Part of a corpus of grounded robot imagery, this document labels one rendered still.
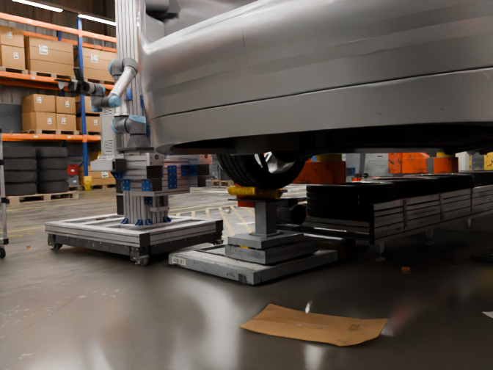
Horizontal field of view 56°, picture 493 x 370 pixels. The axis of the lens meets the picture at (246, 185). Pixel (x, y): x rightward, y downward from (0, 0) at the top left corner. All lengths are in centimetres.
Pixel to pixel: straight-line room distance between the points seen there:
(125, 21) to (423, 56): 294
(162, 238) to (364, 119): 229
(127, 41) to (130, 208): 128
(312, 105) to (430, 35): 40
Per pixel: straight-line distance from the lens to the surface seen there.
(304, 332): 198
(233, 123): 172
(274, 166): 311
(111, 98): 326
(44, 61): 1338
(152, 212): 373
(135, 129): 343
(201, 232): 367
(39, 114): 1309
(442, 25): 127
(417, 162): 508
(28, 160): 1004
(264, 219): 294
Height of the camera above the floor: 70
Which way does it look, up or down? 3 degrees down
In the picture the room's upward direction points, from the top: 2 degrees counter-clockwise
